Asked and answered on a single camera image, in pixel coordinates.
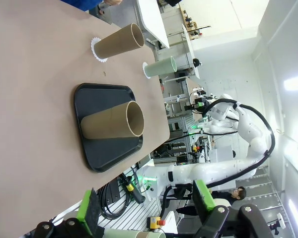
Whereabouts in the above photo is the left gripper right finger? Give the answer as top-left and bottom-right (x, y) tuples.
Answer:
(192, 180), (271, 238)

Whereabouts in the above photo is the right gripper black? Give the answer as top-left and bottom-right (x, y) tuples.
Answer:
(195, 98), (209, 111)

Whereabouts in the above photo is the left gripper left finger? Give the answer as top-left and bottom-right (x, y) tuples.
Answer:
(28, 187), (101, 238)

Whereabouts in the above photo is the white scalloped paper coaster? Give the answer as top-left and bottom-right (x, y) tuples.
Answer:
(142, 61), (151, 80)
(90, 36), (109, 62)

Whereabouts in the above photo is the dark-haired person black top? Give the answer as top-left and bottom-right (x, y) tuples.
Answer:
(211, 186), (246, 206)

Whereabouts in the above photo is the black yellow hand tool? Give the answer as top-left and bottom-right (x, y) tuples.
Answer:
(119, 172), (147, 204)

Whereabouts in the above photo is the yellow emergency stop box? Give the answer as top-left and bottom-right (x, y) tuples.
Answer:
(148, 216), (166, 230)

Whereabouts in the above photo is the black plastic tray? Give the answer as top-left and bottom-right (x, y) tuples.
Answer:
(73, 82), (144, 173)

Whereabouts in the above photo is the white folding table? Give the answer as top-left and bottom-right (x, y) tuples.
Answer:
(136, 0), (170, 49)

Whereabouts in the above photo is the person in blue shirt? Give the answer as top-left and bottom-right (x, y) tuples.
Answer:
(59, 0), (104, 12)

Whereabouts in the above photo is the coiled black cable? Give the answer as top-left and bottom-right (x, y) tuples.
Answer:
(99, 182), (135, 220)

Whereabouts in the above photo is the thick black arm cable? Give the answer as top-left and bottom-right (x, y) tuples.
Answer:
(160, 98), (276, 224)

